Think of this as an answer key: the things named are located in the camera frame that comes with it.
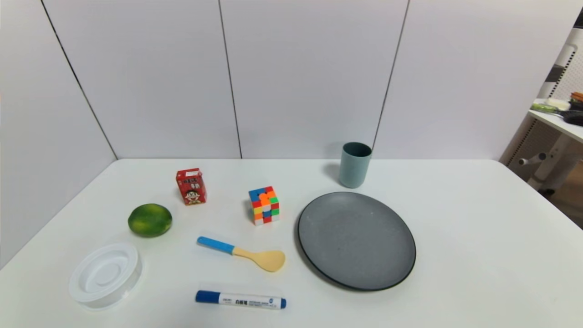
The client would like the white round plastic lid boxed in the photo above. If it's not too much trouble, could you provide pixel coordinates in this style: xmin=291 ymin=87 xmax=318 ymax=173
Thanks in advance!
xmin=68 ymin=242 xmax=143 ymax=310

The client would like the red milk carton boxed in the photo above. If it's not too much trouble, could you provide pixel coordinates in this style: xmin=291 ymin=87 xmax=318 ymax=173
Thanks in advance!
xmin=176 ymin=168 xmax=207 ymax=206

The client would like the white pegboard panel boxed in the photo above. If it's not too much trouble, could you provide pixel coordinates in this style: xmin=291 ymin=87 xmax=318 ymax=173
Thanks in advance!
xmin=537 ymin=27 xmax=583 ymax=102

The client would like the green lime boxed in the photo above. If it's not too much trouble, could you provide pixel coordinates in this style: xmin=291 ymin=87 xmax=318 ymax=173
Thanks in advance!
xmin=128 ymin=203 xmax=173 ymax=238

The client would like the blue-handled yellow spoon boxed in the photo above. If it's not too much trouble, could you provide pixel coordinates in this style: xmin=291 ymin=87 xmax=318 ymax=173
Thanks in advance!
xmin=197 ymin=236 xmax=286 ymax=273

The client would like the blue whiteboard marker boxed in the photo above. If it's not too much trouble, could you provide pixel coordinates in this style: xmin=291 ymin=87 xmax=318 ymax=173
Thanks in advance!
xmin=195 ymin=290 xmax=287 ymax=311

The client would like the white desk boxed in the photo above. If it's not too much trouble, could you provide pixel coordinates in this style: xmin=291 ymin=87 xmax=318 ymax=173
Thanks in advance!
xmin=518 ymin=98 xmax=583 ymax=193

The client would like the multicoloured puzzle cube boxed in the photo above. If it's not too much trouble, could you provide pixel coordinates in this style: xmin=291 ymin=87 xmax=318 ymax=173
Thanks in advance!
xmin=248 ymin=185 xmax=280 ymax=226

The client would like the grey-blue cup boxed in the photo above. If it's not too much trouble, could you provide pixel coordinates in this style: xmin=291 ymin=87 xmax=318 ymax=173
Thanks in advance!
xmin=338 ymin=142 xmax=373 ymax=189

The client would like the gray round plate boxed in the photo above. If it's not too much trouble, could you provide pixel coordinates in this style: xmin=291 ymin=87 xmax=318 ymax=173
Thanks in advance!
xmin=297 ymin=191 xmax=417 ymax=292

